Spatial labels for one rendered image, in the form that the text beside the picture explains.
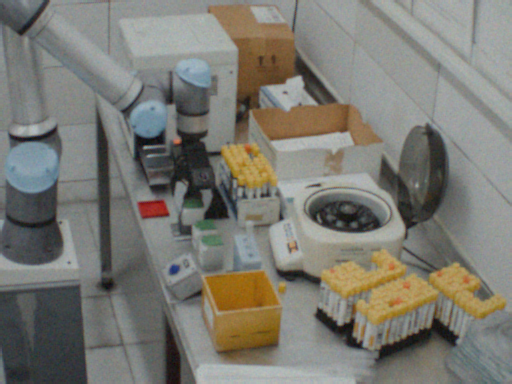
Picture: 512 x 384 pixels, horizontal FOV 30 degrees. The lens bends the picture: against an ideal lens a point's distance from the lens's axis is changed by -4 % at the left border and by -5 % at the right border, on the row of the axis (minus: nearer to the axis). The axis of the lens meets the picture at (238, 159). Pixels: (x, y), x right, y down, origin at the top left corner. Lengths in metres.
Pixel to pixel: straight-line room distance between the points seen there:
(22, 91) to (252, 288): 0.64
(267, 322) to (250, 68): 1.23
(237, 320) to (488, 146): 0.65
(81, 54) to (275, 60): 1.15
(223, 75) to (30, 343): 0.87
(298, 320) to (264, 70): 1.15
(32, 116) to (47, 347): 0.52
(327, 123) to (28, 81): 0.90
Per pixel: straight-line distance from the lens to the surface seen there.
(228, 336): 1.93
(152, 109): 1.99
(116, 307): 3.54
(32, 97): 2.14
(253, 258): 2.05
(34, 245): 2.12
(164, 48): 2.54
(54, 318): 2.20
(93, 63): 1.97
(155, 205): 2.42
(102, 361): 3.30
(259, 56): 2.99
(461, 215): 2.25
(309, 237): 2.12
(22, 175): 2.05
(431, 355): 2.00
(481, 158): 2.14
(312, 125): 2.65
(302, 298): 2.12
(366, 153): 2.46
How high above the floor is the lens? 2.11
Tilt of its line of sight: 28 degrees down
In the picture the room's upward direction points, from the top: 3 degrees clockwise
